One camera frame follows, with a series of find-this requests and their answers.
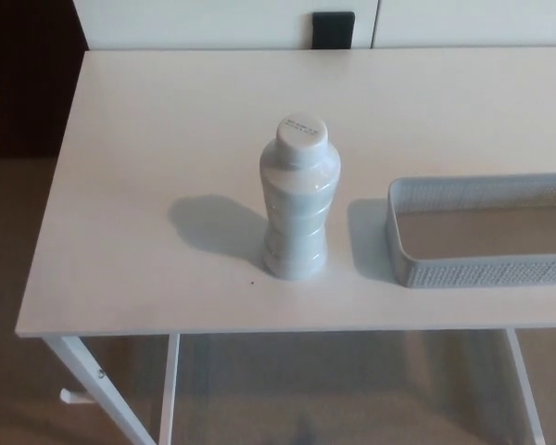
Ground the white plastic bottle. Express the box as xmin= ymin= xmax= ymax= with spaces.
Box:
xmin=259 ymin=110 xmax=340 ymax=283

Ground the white desk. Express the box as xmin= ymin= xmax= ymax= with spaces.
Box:
xmin=14 ymin=44 xmax=556 ymax=445

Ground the grey mesh container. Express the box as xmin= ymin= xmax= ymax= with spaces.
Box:
xmin=386 ymin=172 xmax=556 ymax=290

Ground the white cabinet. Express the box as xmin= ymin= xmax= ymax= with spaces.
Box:
xmin=70 ymin=0 xmax=556 ymax=52

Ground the dark brown wooden panel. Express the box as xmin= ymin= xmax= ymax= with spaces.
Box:
xmin=0 ymin=0 xmax=91 ymax=160

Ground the black wall socket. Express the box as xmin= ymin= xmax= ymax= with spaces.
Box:
xmin=311 ymin=10 xmax=357 ymax=51

